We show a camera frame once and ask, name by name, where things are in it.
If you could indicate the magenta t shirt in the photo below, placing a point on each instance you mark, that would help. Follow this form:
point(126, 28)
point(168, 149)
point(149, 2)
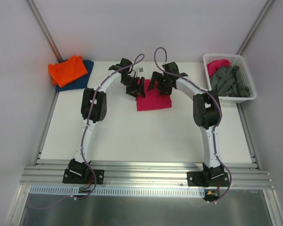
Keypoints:
point(215, 65)
point(153, 100)

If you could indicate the grey t shirts in basket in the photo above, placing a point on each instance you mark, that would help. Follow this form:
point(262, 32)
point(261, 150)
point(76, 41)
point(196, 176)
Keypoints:
point(228, 82)

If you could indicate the aluminium mounting rail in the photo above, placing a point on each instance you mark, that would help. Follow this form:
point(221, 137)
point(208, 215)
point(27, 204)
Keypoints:
point(147, 174)

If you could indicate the corner metal post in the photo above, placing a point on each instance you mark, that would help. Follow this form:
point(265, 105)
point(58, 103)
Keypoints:
point(257, 22)
point(39, 19)

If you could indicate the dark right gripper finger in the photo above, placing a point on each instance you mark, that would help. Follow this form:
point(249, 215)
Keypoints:
point(166, 91)
point(154, 79)

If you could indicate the left corner metal post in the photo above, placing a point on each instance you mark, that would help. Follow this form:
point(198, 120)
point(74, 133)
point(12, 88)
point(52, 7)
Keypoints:
point(39, 19)

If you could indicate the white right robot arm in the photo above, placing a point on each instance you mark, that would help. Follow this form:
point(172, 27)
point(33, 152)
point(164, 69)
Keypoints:
point(207, 112)

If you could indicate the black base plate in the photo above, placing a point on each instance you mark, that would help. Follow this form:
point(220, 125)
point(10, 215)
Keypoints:
point(70, 177)
point(198, 178)

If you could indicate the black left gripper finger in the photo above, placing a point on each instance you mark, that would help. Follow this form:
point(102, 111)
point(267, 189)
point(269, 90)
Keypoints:
point(140, 87)
point(132, 93)

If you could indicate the magenta t shirt in basket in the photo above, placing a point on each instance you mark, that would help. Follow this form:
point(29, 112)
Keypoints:
point(215, 65)

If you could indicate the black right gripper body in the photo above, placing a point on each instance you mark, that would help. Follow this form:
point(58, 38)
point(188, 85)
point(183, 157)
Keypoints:
point(162, 83)

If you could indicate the right corner metal post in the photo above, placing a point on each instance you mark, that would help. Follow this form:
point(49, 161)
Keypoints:
point(257, 22)

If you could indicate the white plastic laundry basket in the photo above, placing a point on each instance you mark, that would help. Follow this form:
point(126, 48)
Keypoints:
point(236, 60)

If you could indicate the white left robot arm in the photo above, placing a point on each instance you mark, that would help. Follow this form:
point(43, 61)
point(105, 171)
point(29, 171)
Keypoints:
point(94, 109)

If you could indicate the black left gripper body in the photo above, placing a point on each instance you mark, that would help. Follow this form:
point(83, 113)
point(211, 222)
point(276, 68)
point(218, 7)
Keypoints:
point(134, 85)

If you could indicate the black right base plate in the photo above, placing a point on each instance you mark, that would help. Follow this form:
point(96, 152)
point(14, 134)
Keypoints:
point(198, 178)

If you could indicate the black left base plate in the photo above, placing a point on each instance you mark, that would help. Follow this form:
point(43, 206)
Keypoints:
point(70, 177)

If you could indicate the folded orange t shirt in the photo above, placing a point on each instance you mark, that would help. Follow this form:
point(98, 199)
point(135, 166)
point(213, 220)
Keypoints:
point(68, 71)

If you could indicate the folded blue t shirt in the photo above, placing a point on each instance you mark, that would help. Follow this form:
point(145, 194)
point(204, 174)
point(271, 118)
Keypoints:
point(81, 82)

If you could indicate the white slotted cable duct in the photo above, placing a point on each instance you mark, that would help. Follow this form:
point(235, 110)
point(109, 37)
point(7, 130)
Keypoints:
point(120, 191)

